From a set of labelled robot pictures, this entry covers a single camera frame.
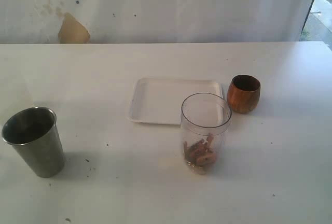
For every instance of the brown food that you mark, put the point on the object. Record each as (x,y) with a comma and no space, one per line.
(200,154)

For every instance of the clear plastic measuring cup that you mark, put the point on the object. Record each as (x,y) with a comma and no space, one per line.
(204,114)

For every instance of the stainless steel cup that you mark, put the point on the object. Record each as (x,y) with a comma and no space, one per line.
(33,134)

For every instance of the brown wooden cup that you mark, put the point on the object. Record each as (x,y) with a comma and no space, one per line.
(243,93)

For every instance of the white backdrop cloth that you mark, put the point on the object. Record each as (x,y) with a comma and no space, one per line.
(156,21)

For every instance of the white rectangular tray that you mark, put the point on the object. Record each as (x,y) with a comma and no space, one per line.
(159,100)

